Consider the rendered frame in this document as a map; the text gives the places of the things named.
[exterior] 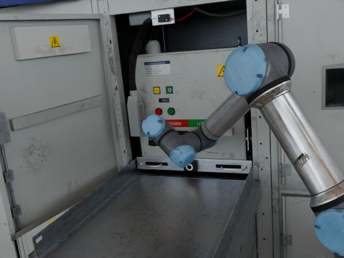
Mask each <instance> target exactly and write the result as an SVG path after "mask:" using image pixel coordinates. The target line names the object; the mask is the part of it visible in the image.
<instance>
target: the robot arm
mask: <svg viewBox="0 0 344 258"><path fill-rule="evenodd" d="M294 70H295V57H294V54H293V53H292V51H291V50H290V49H289V48H288V47H287V46H286V45H285V44H282V43H280V42H274V41H273V42H266V43H261V44H248V45H244V46H242V47H239V48H237V49H235V50H233V51H232V52H231V53H230V55H229V56H228V58H227V59H226V62H225V69H224V79H225V82H226V85H227V87H228V88H229V89H230V90H231V91H232V93H231V94H230V95H229V96H228V97H227V98H226V99H225V100H224V101H223V102H222V103H221V104H220V105H219V106H218V107H217V109H216V110H215V111H214V112H213V113H212V114H211V115H210V116H209V117H208V118H207V119H206V120H205V121H204V122H203V123H202V124H201V125H200V126H199V127H198V128H197V129H196V130H194V131H191V132H189V131H177V130H176V129H175V128H174V127H173V126H172V125H171V124H169V123H168V122H167V121H165V120H164V119H163V118H162V117H161V116H158V115H155V114H153V115H149V116H147V117H146V118H145V119H144V121H143V123H142V130H143V132H144V133H145V134H146V135H147V136H148V137H149V139H148V145H150V146H159V147H160V148H161V149H162V150H163V151H164V152H165V153H166V154H167V155H168V156H169V158H170V159H171V161H173V162H174V163H175V164H176V165H177V166H178V167H181V168H183V167H186V166H187V165H188V164H190V163H191V162H192V161H193V160H194V159H195V157H196V155H197V153H198V152H201V151H203V150H205V149H209V148H211V147H213V146H214V145H216V144H217V143H218V141H219V138H220V137H221V136H222V135H223V134H224V133H226V132H227V131H228V130H229V129H230V128H231V127H232V126H233V125H234V124H235V123H236V122H237V121H239V120H240V119H241V118H242V117H243V116H244V115H245V114H246V113H247V112H248V111H249V110H250V109H251V108H256V109H259V110H260V112H261V114H262V115H263V117H264V119H265V120H266V122H267V124H268V125H269V127H270V128H271V130H272V132H273V133H274V135H275V137H276V139H277V140H278V142H279V144H280V145H281V147H282V148H283V150H284V152H285V153H286V155H287V157H288V158H289V160H290V162H291V163H292V165H293V167H294V168H295V170H296V172H297V173H298V175H299V176H300V178H301V180H302V181H303V183H304V185H305V187H306V188H307V190H308V192H309V193H310V195H311V200H310V204H309V206H310V208H311V209H312V211H313V213H314V214H315V216H316V219H315V226H314V231H315V234H316V236H317V238H318V240H319V241H320V242H321V243H322V244H323V245H324V246H325V247H326V248H327V249H328V250H330V251H331V252H333V253H337V257H338V258H344V176H343V174H342V172H341V171H340V169H339V168H338V166H337V164H336V163H335V161H334V160H333V158H332V156H331V155H330V153H329V152H328V150H327V148H326V147H325V145H324V144H323V142H322V141H321V139H320V137H319V136H318V134H317V132H316V131H315V129H314V128H313V126H312V124H311V123H310V121H309V120H308V118H307V116H306V115H305V113H304V112H303V110H302V109H301V107H300V106H299V104H298V102H297V101H296V99H295V98H294V96H293V95H292V93H291V91H290V88H291V84H292V80H291V79H290V77H291V76H292V74H293V72H294Z"/></svg>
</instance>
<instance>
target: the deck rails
mask: <svg viewBox="0 0 344 258"><path fill-rule="evenodd" d="M139 176H140V175H134V171H133V163H132V162H130V163H129V164H128V165H126V166H125V167H124V168H123V169H121V170H120V171H118V172H117V173H116V174H114V175H113V176H112V177H110V178H109V179H108V180H106V181H105V182H104V183H103V184H101V185H100V186H99V187H97V188H96V189H95V190H94V191H92V192H91V193H90V194H88V195H87V196H86V197H84V198H83V199H82V200H80V201H79V202H78V203H76V204H75V205H74V206H73V207H71V208H70V209H69V210H67V211H66V212H65V213H63V214H62V215H61V216H59V217H58V218H57V219H56V220H54V221H53V222H52V223H50V224H49V225H48V226H46V227H45V228H44V229H43V230H41V231H40V232H39V233H37V234H36V235H35V236H33V237H32V242H33V247H34V251H35V258H47V257H48V256H49V255H50V254H52V253H53V252H54V251H55V250H56V249H57V248H58V247H60V246H61V245H62V244H63V243H64V242H65V241H66V240H67V239H69V238H70V237H71V236H72V235H73V234H74V233H75V232H77V231H78V230H79V229H80V228H81V227H82V226H83V225H84V224H86V223H87V222H88V221H89V220H90V219H91V218H92V217H93V216H95V215H96V214H97V213H98V212H100V211H101V210H102V209H103V208H104V207H105V206H106V205H108V203H109V202H110V201H112V200H113V199H114V198H115V197H117V196H118V195H119V194H120V193H121V192H122V191H123V190H124V189H126V188H127V187H128V186H129V185H130V184H131V183H132V182H134V181H135V180H136V179H137V178H138V177H139ZM253 184H254V180H253V166H252V167H251V169H250V172H249V174H248V176H247V178H246V180H245V181H244V183H243V186H242V188H241V190H240V193H239V195H238V197H237V199H236V202H235V204H234V206H233V208H232V211H231V213H230V215H229V217H228V220H227V222H226V224H225V227H224V229H223V231H222V233H221V236H220V238H219V240H218V242H217V245H216V247H215V249H214V251H213V254H212V256H211V258H226V256H227V253H228V250H229V248H230V245H231V242H232V240H233V237H234V234H235V232H236V229H237V227H238V224H239V221H240V219H241V216H242V213H243V211H244V208H245V205H246V203H247V200H248V198H249V195H250V192H251V190H252V187H253ZM40 236H41V237H42V239H41V240H40V241H39V242H37V243H36V239H37V238H39V237H40Z"/></svg>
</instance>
